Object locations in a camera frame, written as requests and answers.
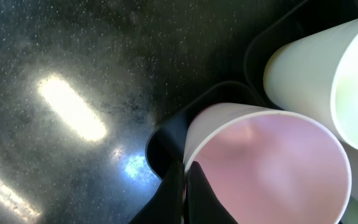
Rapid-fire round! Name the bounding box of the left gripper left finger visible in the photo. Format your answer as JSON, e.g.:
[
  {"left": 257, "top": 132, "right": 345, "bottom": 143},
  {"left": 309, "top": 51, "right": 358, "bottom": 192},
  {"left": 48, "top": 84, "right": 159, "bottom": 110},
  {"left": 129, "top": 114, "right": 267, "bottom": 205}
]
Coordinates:
[{"left": 128, "top": 159, "right": 186, "bottom": 224}]

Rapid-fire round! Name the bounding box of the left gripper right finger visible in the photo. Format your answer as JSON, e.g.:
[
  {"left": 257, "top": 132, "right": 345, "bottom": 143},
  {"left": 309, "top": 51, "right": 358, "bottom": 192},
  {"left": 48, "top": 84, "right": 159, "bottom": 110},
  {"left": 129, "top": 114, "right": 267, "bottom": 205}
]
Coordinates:
[{"left": 186, "top": 161, "right": 239, "bottom": 224}]

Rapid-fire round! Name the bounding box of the pale pink cup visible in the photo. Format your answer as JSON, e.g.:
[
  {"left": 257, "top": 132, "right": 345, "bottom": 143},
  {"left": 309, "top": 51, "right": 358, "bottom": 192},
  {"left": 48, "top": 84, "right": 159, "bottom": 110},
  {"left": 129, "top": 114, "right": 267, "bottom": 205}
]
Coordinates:
[{"left": 182, "top": 102, "right": 353, "bottom": 224}]

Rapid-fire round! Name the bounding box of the black tray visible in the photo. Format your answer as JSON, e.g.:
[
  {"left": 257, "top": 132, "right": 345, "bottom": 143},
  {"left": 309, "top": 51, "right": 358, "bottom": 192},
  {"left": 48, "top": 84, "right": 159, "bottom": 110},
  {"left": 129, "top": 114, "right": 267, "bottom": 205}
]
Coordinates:
[{"left": 145, "top": 0, "right": 358, "bottom": 181}]

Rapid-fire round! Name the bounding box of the green cup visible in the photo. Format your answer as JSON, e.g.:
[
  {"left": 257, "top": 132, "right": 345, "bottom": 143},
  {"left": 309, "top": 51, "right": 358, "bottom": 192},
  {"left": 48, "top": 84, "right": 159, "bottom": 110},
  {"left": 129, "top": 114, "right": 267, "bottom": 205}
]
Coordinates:
[{"left": 263, "top": 12, "right": 358, "bottom": 156}]

